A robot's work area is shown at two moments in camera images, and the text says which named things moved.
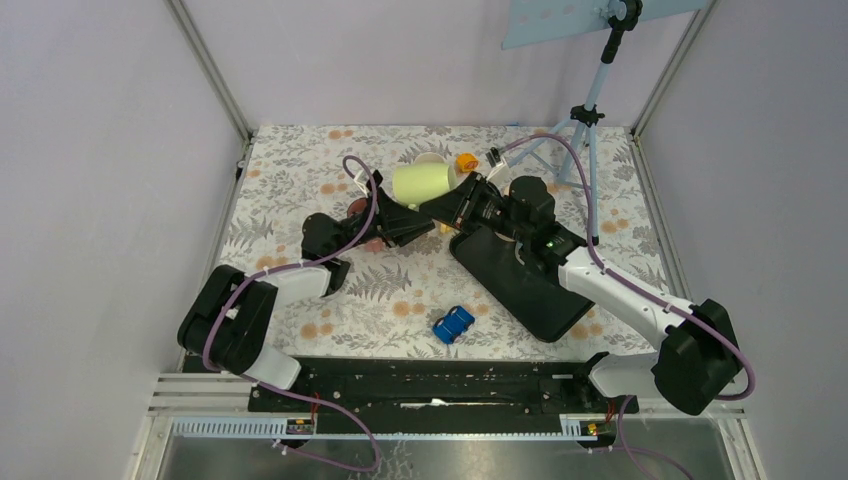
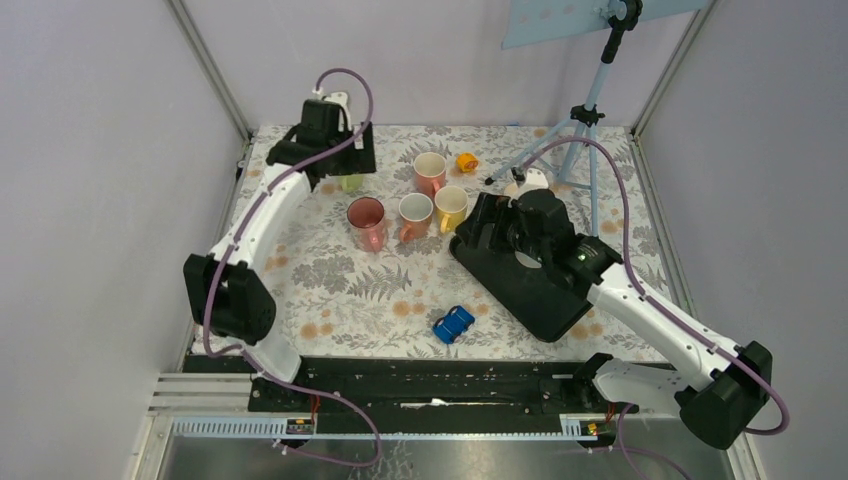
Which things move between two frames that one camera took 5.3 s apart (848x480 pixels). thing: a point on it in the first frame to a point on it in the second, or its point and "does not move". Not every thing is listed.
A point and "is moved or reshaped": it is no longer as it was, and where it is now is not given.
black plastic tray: (534, 294) does not move
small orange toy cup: (467, 162) does not move
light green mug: (415, 183) to (350, 183)
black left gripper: (396, 224) to (359, 160)
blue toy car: (450, 327) does not move
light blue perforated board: (528, 22) does not move
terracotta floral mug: (374, 246) is moved or reshaped
